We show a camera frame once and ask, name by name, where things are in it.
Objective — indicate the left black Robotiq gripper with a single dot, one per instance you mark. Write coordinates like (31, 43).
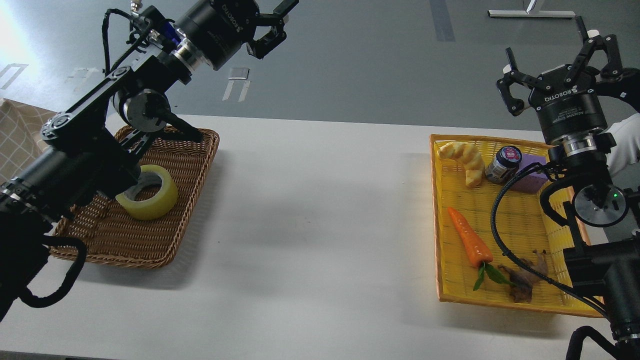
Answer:
(218, 28)

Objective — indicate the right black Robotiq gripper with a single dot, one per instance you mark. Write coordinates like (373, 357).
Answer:
(567, 107)

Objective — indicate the yellow tape roll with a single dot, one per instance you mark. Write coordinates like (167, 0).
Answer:
(155, 206)

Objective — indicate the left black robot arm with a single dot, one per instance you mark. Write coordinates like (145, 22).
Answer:
(95, 146)

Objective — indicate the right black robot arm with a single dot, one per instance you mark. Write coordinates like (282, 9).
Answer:
(581, 196)

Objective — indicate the black shoe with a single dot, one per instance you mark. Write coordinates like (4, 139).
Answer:
(625, 87)

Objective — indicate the white metal stand base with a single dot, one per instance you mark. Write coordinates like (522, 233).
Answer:
(532, 9)

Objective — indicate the small dark jar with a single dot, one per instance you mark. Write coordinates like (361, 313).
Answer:
(504, 165)

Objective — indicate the purple block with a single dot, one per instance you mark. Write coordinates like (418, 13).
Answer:
(531, 183)

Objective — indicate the toy croissant bread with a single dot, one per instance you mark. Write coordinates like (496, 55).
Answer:
(469, 157)

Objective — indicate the yellow plastic tray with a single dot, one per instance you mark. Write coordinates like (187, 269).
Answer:
(521, 224)

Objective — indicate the orange toy carrot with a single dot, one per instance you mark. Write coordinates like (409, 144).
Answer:
(478, 253)

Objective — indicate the brown wicker basket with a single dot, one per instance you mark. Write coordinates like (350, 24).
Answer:
(144, 227)

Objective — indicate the brown toy animal figure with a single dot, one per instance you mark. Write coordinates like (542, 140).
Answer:
(523, 281)

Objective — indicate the beige checkered cloth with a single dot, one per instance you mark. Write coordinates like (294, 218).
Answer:
(20, 136)

